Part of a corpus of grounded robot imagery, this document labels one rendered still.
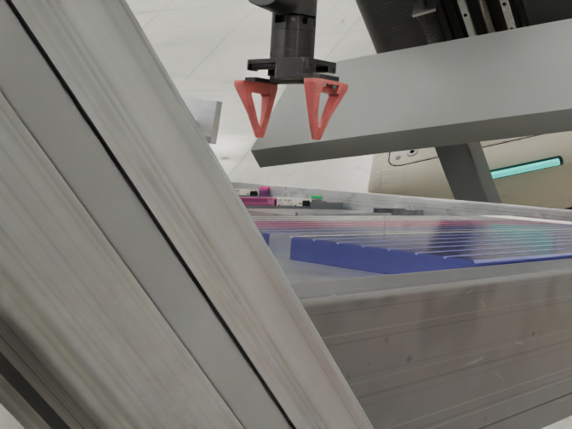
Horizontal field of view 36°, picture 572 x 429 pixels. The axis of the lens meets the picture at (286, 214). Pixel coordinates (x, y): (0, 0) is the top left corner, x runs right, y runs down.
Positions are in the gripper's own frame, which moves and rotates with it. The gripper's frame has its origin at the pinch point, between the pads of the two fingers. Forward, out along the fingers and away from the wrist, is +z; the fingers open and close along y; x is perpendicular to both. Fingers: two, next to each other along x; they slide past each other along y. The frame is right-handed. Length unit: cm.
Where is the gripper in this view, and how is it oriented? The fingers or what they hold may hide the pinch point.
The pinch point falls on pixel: (287, 132)
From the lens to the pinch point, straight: 113.2
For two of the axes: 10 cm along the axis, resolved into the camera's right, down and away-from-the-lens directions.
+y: 7.6, 0.8, -6.5
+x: 6.5, -0.1, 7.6
